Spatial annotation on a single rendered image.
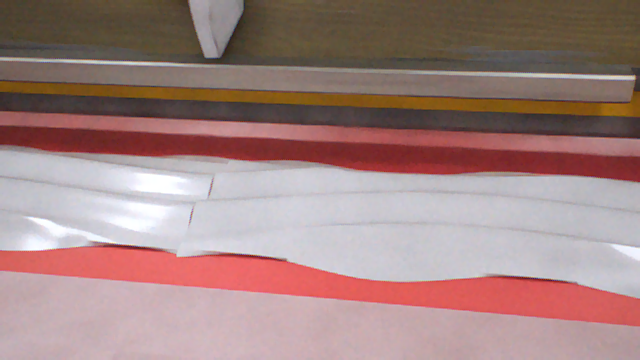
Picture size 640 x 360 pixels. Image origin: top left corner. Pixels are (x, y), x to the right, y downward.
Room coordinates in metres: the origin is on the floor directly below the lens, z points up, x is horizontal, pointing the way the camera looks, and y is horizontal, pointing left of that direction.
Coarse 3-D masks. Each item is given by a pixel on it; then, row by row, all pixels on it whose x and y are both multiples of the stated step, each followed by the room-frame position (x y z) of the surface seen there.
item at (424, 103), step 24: (120, 96) 0.30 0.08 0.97; (144, 96) 0.29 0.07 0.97; (168, 96) 0.29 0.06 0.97; (192, 96) 0.29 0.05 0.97; (216, 96) 0.29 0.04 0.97; (240, 96) 0.29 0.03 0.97; (264, 96) 0.28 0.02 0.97; (288, 96) 0.28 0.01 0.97; (312, 96) 0.28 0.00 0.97; (336, 96) 0.28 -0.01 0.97; (360, 96) 0.28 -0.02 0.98; (384, 96) 0.27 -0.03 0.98
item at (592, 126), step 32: (0, 96) 0.31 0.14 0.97; (32, 96) 0.31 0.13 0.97; (64, 96) 0.30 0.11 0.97; (96, 96) 0.30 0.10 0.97; (416, 128) 0.27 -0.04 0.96; (448, 128) 0.27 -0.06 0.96; (480, 128) 0.27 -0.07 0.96; (512, 128) 0.26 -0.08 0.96; (544, 128) 0.26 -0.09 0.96; (576, 128) 0.26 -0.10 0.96; (608, 128) 0.26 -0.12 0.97
